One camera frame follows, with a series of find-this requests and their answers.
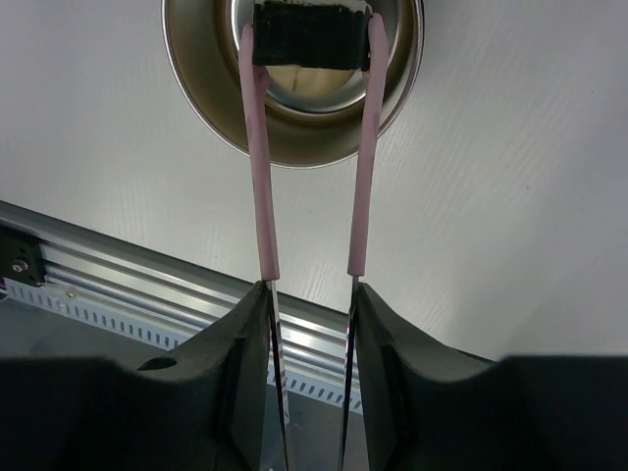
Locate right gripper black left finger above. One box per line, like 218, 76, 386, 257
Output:
1, 282, 272, 470

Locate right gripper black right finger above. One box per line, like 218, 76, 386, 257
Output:
354, 284, 627, 470

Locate pink metal tongs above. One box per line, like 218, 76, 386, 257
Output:
238, 14, 389, 470

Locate round steel lunch box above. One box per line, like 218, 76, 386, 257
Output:
162, 1, 424, 168

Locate black seaweed sushi piece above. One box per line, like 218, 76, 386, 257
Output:
252, 1, 373, 71

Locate round cream steamed bun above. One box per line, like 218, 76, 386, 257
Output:
267, 65, 354, 97

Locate white slotted cable duct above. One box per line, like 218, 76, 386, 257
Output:
1, 281, 344, 407

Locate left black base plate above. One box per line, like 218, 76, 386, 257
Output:
0, 226, 45, 287

